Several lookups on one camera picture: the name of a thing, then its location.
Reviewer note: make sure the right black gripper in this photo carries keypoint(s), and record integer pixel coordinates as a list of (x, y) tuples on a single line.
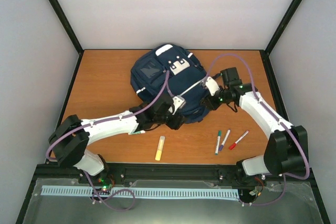
[(209, 102)]

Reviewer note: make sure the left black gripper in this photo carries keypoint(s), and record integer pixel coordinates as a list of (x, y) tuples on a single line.
[(177, 121)]

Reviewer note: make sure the yellow highlighter marker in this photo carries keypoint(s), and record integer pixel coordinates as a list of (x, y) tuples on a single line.
[(160, 148)]

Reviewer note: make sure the green white glue stick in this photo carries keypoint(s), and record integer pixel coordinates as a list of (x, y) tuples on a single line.
[(137, 132)]

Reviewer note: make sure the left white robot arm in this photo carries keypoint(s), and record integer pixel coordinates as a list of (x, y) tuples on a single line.
[(70, 140)]

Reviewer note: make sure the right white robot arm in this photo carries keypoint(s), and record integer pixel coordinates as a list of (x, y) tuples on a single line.
[(286, 152)]

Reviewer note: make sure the green whiteboard marker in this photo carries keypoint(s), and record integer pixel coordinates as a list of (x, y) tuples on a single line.
[(218, 142)]

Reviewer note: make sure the purple whiteboard marker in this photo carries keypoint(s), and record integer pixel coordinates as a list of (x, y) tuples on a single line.
[(224, 140)]

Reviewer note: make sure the red whiteboard marker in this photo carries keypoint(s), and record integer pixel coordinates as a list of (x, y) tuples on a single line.
[(238, 140)]

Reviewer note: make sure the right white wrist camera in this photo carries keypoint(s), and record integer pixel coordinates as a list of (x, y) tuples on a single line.
[(211, 85)]

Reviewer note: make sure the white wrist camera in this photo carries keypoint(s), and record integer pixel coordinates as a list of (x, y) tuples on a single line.
[(178, 102), (211, 85)]

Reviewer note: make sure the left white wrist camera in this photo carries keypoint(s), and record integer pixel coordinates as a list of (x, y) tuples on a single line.
[(178, 102)]

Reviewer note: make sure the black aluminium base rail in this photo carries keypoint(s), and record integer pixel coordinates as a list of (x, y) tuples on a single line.
[(127, 174)]

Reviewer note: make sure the light blue cable duct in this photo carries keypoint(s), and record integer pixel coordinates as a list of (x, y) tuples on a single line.
[(142, 193)]

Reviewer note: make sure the right black frame post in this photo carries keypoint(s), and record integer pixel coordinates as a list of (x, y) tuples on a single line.
[(291, 10)]

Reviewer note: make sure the black frame post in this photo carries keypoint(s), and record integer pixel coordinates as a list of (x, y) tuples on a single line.
[(66, 25), (291, 10)]

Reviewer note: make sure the left black frame post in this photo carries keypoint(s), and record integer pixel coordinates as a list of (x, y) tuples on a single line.
[(66, 25)]

